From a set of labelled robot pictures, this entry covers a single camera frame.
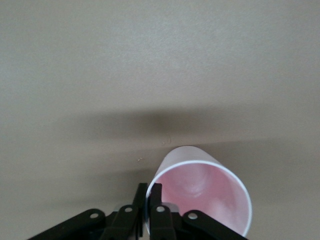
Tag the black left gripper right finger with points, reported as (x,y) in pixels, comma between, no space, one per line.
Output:
(162,225)

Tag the pink plastic cup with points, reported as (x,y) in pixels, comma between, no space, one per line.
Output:
(200,180)

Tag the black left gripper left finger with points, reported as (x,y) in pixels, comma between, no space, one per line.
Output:
(100,227)

